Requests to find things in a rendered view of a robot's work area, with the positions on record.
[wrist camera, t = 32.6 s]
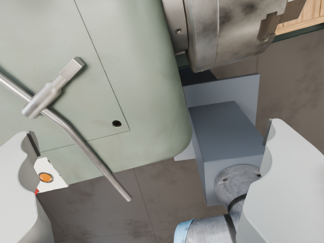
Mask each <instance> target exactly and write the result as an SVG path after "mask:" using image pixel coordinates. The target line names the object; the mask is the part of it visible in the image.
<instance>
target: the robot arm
mask: <svg viewBox="0 0 324 243"><path fill-rule="evenodd" d="M262 145H264V146H265V152H264V156H263V160H262V163H261V167H260V169H259V168H258V167H256V166H254V165H250V164H237V165H233V166H230V167H228V168H226V169H224V170H223V171H221V172H220V173H219V174H218V175H217V176H216V178H215V180H214V189H215V193H216V195H217V197H218V198H219V200H220V201H221V202H222V204H223V205H224V206H225V208H226V209H227V211H228V214H225V215H219V216H212V217H206V218H200V219H191V220H190V221H185V222H181V223H179V224H178V226H177V228H176V230H175V235H174V243H324V155H323V154H322V153H321V152H320V151H319V150H318V149H317V148H316V147H314V146H313V145H312V144H311V143H310V142H308V141H307V140H306V139H305V138H303V137H302V136H301V135H300V134H299V133H297V132H296V131H295V130H294V129H292V128H291V127H290V126H289V125H288V124H286V123H285V122H284V121H282V120H281V119H269V122H268V125H267V129H266V133H265V137H264V140H263V144H262ZM39 156H41V154H40V149H39V145H38V140H37V137H36V135H35V133H34V132H33V131H27V132H24V131H23V132H19V133H17V134H16V135H15V136H13V137H12V138H11V139H10V140H8V141H7V142H6V143H5V144H4V145H2V146H1V147H0V243H54V236H53V231H52V226H51V222H50V220H49V219H48V217H47V215H46V213H45V211H44V210H43V208H42V206H41V204H40V203H39V201H38V199H37V197H36V196H35V191H36V189H37V187H38V185H39V183H40V178H39V176H38V174H37V173H36V171H35V169H34V164H35V162H36V160H37V159H38V157H39Z"/></svg>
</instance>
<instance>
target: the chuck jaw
mask: <svg viewBox="0 0 324 243"><path fill-rule="evenodd" d="M306 1H307V0H288V2H287V6H286V9H285V12H284V13H283V14H280V15H276V14H275V12H273V13H269V14H267V16H266V19H263V20H261V23H260V28H259V31H258V35H257V38H258V40H261V39H265V38H266V35H269V34H273V33H275V31H276V28H277V25H278V24H282V23H285V22H289V21H292V20H296V19H298V18H299V16H300V14H301V12H302V10H303V8H304V6H305V3H306Z"/></svg>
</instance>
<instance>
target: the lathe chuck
mask: <svg viewBox="0 0 324 243"><path fill-rule="evenodd" d="M287 2H288V0H217V15H218V43H217V54H216V61H215V64H214V66H213V67H212V68H216V67H219V66H223V65H227V64H231V63H234V62H238V61H242V60H245V59H249V58H252V57H256V56H259V55H261V54H262V53H264V52H265V51H266V50H267V48H268V47H269V46H270V44H271V43H272V41H273V39H274V37H275V36H276V34H275V33H273V34H269V35H266V38H265V39H261V40H258V38H257V35H258V31H259V28H260V23H261V20H263V19H266V16H267V14H270V13H273V12H275V14H276V15H280V14H283V13H284V12H285V9H286V6H287Z"/></svg>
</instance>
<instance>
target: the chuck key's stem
mask: <svg viewBox="0 0 324 243"><path fill-rule="evenodd" d="M84 65H85V64H84V63H83V62H82V61H81V60H80V59H79V58H78V57H77V56H76V57H74V58H73V59H72V60H71V61H70V62H69V63H68V64H67V65H66V66H65V67H64V68H63V69H62V71H61V72H60V73H59V74H58V75H57V76H56V78H55V79H54V80H53V81H48V82H46V83H45V84H44V85H43V86H42V87H41V88H40V90H39V91H38V92H37V93H36V94H35V95H34V96H33V97H32V99H31V101H30V102H29V103H27V104H26V105H25V106H24V107H23V108H22V113H23V115H24V116H25V117H27V118H29V119H36V118H37V117H39V116H40V115H41V111H43V110H44V109H46V108H48V107H49V105H50V104H51V103H52V102H53V101H54V100H55V99H56V98H57V97H58V96H59V95H60V94H61V93H62V90H61V89H62V88H63V87H64V86H65V85H66V84H67V82H68V81H69V80H70V79H72V78H73V77H74V76H75V74H76V73H77V72H78V71H79V70H80V69H81V68H82V67H83V66H84Z"/></svg>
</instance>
